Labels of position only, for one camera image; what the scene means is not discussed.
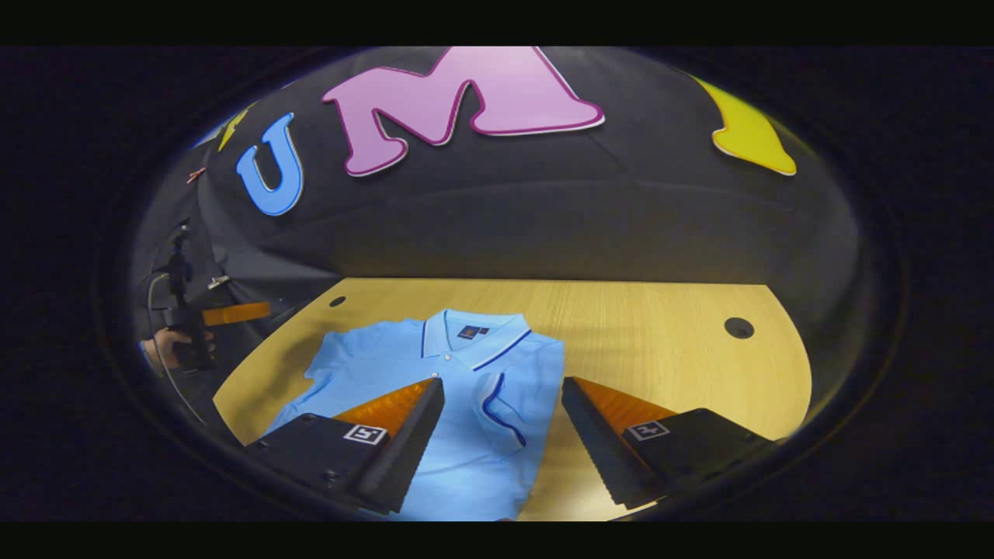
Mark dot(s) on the small white clip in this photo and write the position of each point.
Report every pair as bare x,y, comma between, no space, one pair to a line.
219,281

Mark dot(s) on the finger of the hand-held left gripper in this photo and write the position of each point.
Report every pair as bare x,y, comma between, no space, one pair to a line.
237,313

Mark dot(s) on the black backdrop cloth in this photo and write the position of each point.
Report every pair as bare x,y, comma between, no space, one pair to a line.
543,217

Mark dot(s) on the light blue T-shirt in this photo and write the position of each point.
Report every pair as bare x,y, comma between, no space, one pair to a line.
458,458

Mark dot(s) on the small red clip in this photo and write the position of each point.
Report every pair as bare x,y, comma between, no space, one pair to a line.
196,175

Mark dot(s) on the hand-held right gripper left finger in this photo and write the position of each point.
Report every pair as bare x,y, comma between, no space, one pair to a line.
411,446

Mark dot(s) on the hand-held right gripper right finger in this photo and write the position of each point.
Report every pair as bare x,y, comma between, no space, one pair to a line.
598,446

